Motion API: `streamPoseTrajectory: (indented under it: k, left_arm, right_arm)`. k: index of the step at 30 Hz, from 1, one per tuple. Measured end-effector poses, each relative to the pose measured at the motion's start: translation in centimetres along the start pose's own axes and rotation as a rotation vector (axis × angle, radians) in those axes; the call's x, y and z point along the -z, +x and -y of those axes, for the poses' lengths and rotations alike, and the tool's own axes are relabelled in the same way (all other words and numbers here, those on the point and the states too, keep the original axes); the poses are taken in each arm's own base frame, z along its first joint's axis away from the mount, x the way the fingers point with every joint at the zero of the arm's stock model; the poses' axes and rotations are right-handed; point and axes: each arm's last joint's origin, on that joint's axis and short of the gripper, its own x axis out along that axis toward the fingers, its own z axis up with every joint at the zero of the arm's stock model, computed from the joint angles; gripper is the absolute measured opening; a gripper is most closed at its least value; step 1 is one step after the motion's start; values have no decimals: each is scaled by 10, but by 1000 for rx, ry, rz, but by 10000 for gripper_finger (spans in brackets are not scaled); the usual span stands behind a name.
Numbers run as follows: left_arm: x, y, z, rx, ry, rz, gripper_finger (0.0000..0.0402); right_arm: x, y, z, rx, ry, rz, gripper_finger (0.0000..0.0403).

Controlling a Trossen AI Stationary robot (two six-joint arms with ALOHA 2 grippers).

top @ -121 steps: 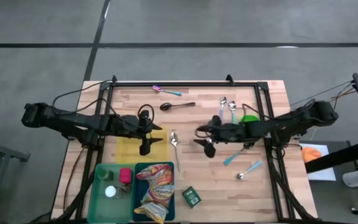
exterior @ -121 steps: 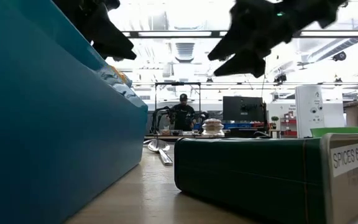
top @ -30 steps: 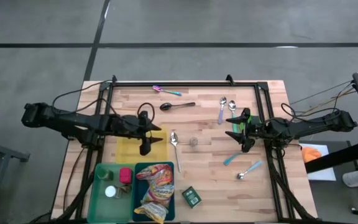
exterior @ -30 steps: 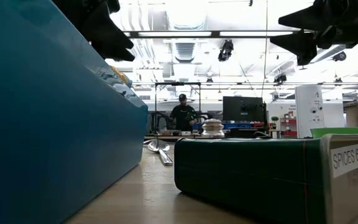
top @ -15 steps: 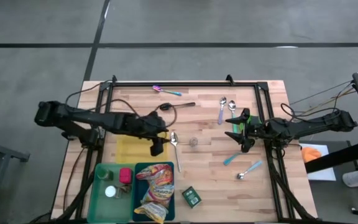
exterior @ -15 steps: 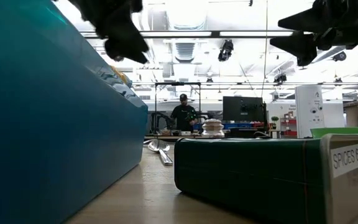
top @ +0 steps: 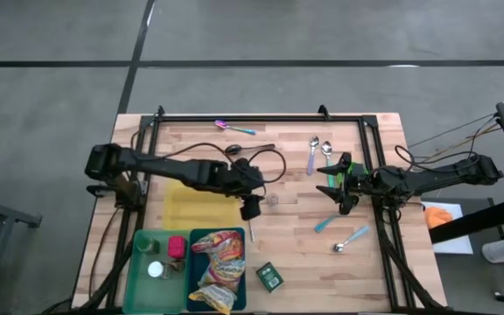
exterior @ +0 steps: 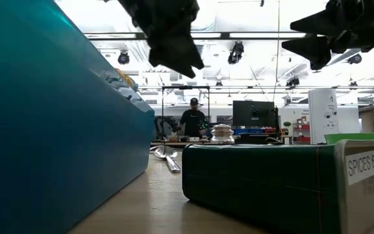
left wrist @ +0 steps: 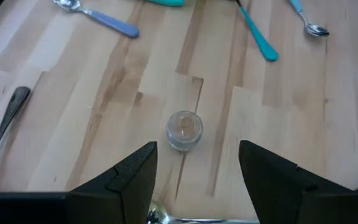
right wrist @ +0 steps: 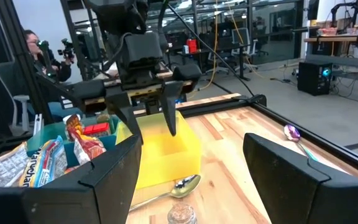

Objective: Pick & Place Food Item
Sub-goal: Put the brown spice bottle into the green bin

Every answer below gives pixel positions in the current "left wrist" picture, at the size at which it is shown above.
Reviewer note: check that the plain silver metal spoon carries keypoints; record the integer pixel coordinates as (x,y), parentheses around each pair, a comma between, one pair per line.
(160,216)

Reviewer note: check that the small clear glass jar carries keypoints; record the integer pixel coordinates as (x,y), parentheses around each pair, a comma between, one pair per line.
(184,130)

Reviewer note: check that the dark black metal spoon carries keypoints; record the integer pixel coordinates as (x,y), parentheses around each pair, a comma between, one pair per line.
(14,102)

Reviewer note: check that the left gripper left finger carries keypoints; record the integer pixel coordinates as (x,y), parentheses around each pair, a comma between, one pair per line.
(126,193)

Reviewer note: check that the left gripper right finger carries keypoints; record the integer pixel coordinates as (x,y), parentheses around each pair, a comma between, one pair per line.
(278,193)

